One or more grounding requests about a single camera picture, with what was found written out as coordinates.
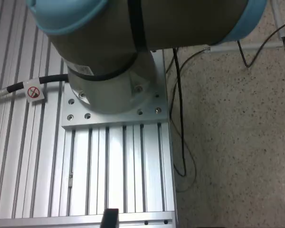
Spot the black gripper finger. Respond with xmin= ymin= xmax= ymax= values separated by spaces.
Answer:
xmin=102 ymin=208 xmax=120 ymax=228

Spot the metal robot mounting plate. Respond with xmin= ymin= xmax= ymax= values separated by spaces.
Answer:
xmin=61 ymin=51 xmax=169 ymax=131

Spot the white warning tag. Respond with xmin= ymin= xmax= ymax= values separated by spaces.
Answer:
xmin=23 ymin=79 xmax=45 ymax=103

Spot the thin black floor cable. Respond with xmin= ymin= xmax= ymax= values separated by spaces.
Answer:
xmin=167 ymin=47 xmax=213 ymax=193

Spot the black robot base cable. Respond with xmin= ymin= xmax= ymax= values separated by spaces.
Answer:
xmin=0 ymin=74 xmax=69 ymax=103

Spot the black looped floor cable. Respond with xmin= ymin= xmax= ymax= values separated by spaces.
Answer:
xmin=237 ymin=19 xmax=285 ymax=68

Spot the white floor cable conduit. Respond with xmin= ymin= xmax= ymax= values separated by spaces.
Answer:
xmin=272 ymin=0 xmax=285 ymax=41
xmin=210 ymin=42 xmax=285 ymax=53

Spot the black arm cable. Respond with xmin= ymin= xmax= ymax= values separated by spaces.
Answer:
xmin=127 ymin=0 xmax=188 ymax=177

